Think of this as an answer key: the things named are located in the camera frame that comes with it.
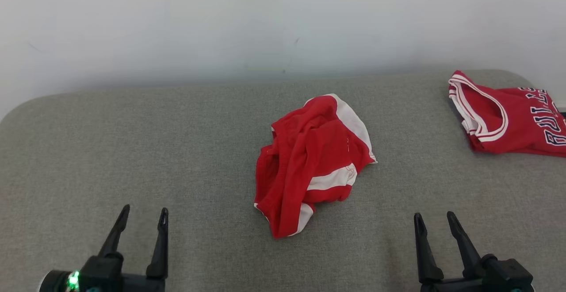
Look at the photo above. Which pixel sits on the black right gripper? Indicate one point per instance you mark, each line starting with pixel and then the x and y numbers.
pixel 455 286

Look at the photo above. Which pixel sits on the grey fabric sofa cushion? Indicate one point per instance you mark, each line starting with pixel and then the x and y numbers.
pixel 177 159

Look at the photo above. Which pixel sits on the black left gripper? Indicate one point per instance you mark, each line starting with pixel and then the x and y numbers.
pixel 146 285

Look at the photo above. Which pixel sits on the red basketball jersey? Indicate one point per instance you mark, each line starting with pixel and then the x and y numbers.
pixel 517 124

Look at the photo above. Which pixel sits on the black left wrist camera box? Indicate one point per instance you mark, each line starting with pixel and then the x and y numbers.
pixel 101 270

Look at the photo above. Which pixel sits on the red shorts with white stripes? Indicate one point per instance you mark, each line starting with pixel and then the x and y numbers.
pixel 305 163

